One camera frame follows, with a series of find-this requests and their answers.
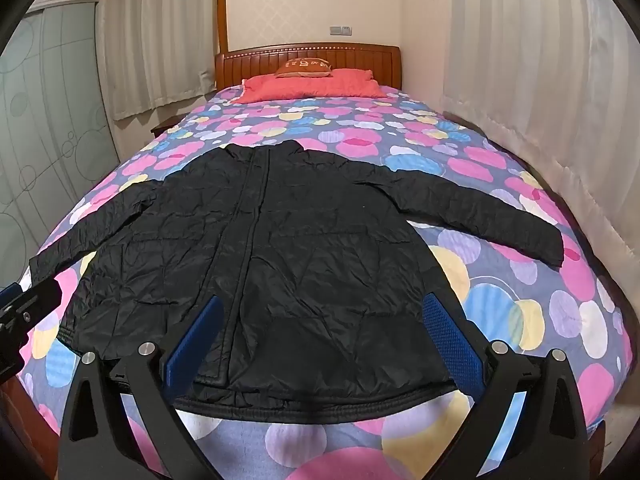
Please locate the frosted glass wardrobe door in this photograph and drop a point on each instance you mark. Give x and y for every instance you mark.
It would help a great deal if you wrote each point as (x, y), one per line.
(50, 110)

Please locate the wooden nightstand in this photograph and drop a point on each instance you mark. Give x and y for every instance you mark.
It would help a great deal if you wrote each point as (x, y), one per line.
(165, 126)

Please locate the wooden headboard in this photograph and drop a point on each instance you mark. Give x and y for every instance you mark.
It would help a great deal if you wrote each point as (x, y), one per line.
(250, 62)

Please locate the colourful circle-print bedspread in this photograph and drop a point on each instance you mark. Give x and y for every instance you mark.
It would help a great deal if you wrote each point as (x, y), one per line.
(350, 130)

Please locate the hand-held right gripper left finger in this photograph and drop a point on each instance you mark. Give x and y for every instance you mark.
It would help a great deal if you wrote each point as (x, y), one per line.
(195, 345)

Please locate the small orange cushion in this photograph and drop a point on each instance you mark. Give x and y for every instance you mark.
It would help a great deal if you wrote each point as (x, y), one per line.
(302, 67)

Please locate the wall switch panel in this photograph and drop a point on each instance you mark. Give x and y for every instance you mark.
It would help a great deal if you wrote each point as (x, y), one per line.
(340, 29)

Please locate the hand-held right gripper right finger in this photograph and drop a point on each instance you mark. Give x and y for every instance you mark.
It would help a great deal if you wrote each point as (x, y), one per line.
(450, 345)

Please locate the wooden bed frame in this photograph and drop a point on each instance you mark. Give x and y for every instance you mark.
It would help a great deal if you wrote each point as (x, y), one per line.
(27, 435)

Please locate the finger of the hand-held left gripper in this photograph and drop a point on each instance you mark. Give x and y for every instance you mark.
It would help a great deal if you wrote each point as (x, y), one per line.
(42, 295)

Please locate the cream curtain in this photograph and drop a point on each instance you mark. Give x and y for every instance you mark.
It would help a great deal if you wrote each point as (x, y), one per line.
(160, 35)
(525, 85)

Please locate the red pillow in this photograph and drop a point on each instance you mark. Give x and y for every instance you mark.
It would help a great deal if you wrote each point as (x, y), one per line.
(310, 87)

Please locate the black puffer jacket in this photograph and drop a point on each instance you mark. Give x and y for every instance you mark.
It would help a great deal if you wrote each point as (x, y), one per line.
(300, 240)

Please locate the wooden door post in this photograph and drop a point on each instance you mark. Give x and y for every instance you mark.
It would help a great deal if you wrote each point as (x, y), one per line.
(223, 5)

